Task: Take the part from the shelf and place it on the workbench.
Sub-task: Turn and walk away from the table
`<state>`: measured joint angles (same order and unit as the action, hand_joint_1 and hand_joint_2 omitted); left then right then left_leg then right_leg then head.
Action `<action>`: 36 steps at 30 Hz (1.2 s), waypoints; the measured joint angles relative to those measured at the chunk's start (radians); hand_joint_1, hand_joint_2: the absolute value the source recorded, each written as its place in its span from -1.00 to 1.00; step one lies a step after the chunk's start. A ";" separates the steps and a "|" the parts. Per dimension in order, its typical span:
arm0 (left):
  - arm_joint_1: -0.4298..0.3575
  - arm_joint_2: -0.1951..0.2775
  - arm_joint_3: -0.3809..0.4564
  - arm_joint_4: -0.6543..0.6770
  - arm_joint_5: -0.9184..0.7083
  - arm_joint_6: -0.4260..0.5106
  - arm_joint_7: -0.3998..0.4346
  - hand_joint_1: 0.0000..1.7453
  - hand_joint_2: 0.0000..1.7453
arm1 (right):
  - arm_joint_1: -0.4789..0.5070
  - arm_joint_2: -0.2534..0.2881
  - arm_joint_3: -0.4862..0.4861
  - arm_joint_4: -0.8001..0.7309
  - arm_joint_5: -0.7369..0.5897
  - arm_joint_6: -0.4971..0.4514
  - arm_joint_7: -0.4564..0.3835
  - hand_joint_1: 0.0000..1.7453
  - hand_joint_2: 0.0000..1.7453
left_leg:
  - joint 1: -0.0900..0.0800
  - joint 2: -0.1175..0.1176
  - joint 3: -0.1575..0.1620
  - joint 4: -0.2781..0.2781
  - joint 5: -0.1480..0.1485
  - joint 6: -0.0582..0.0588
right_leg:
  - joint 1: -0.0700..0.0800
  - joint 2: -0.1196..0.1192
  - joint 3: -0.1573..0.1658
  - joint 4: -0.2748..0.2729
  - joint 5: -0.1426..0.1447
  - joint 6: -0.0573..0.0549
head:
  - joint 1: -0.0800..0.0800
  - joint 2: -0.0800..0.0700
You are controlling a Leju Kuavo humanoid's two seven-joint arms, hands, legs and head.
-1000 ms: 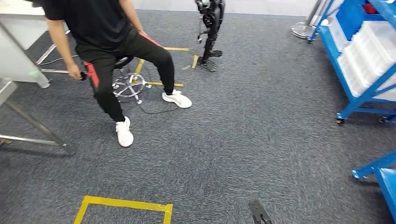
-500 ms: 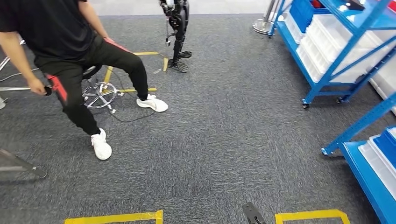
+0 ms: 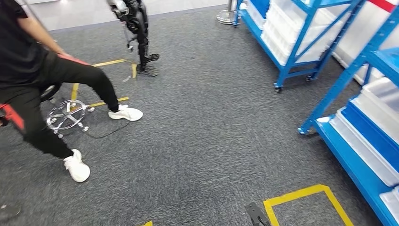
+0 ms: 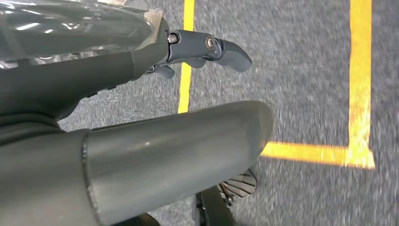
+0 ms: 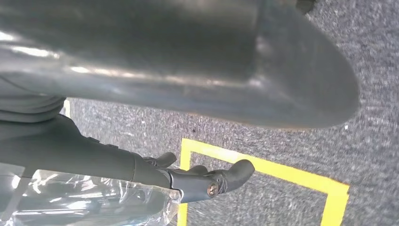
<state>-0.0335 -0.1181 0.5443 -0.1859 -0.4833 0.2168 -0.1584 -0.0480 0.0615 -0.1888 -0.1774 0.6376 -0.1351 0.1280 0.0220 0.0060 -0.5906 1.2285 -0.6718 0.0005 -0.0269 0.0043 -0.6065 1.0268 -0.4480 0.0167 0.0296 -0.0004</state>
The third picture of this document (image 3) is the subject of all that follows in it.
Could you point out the person's forearm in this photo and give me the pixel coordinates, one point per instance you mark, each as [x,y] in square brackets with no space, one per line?
[46,42]

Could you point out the blue steel shelf rack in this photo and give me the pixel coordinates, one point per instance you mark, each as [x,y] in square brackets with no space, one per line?
[290,68]
[343,81]

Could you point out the black robot legs with feet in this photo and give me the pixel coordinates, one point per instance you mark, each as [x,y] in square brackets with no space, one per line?
[142,28]

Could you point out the large translucent white bin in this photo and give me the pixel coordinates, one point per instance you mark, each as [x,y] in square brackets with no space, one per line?
[280,37]

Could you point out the yellow floor tape marking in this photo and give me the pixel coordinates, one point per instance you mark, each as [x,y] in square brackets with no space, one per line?
[146,224]
[74,90]

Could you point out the chrome stool with black seat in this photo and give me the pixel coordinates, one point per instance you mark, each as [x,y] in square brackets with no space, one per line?
[67,118]

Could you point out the person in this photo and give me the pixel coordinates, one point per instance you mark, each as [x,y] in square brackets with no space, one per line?
[18,56]

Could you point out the red barrier belt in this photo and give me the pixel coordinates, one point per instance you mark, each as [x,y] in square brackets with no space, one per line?
[382,4]

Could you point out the chrome stanchion post with base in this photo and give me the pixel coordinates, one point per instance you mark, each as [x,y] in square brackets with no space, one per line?
[227,15]

